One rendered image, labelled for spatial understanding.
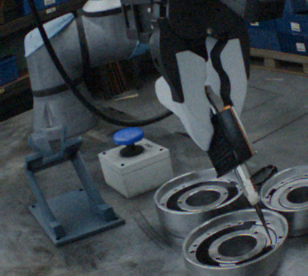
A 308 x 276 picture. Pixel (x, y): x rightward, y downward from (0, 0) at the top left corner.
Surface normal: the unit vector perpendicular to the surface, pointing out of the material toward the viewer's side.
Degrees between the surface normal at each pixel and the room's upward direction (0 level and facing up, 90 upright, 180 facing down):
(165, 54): 90
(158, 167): 90
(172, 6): 90
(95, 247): 0
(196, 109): 90
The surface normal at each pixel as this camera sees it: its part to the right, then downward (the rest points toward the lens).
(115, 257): -0.18, -0.93
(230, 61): 0.50, 0.19
